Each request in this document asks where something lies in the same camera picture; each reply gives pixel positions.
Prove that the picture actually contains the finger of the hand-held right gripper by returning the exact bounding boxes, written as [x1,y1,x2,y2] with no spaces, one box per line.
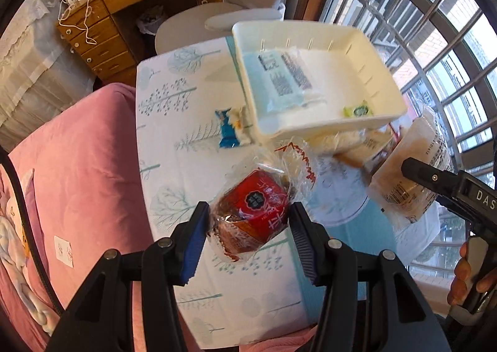
[401,157,462,198]

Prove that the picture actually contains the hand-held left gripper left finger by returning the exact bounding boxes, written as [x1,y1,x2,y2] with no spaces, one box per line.
[46,201,210,352]

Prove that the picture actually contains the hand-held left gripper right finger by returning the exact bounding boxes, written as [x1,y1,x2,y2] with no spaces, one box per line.
[289,202,453,352]

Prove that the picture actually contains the cream bread packet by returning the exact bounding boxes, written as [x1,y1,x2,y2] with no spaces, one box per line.
[367,106,455,230]

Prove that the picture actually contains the red label pastry clear wrapper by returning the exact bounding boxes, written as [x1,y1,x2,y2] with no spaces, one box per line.
[207,138,321,263]

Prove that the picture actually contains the white plastic basket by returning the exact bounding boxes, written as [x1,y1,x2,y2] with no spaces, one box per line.
[232,20,408,145]

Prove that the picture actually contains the person's right hand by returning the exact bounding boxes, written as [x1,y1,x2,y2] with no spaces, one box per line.
[446,243,497,306]

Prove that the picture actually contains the teal placemat round print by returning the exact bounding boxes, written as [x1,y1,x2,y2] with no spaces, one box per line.
[285,158,399,331]

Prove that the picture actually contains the small green candy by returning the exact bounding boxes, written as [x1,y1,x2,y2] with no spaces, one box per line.
[342,102,374,118]

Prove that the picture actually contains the blue snack packet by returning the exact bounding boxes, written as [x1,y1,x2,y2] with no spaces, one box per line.
[215,106,255,149]

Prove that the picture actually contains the pink blanket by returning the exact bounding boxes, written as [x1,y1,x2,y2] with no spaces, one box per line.
[0,82,323,352]

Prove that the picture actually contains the white fabric label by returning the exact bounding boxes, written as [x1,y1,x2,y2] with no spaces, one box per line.
[53,236,74,268]

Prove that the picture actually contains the light blue flat packet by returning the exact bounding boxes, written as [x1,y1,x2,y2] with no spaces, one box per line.
[243,47,327,116]

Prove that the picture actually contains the window with metal grille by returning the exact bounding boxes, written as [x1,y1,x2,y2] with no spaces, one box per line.
[318,0,497,291]

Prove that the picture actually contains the trash bin with bag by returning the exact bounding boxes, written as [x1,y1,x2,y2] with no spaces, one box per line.
[138,6,167,35]

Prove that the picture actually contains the wooden desk with drawers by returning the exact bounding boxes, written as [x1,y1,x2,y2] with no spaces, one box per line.
[56,0,230,85]

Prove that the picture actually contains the bed with white lace cover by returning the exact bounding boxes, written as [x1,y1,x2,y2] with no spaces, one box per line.
[0,0,96,139]

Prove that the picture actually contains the black cable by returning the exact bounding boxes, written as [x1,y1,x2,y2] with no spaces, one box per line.
[0,150,65,316]

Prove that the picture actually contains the white cable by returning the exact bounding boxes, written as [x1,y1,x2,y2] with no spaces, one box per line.
[58,0,98,46]

